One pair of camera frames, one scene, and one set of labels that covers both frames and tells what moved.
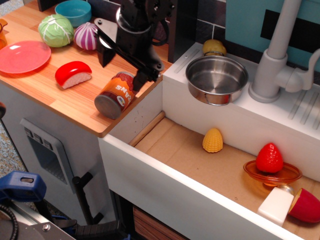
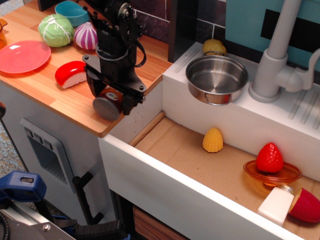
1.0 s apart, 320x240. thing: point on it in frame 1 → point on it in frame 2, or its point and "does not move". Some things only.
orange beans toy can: [116, 96] does not move
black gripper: [131, 39] → [116, 66]
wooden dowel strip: [155, 120] does not move
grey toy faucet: [271, 70] does not move
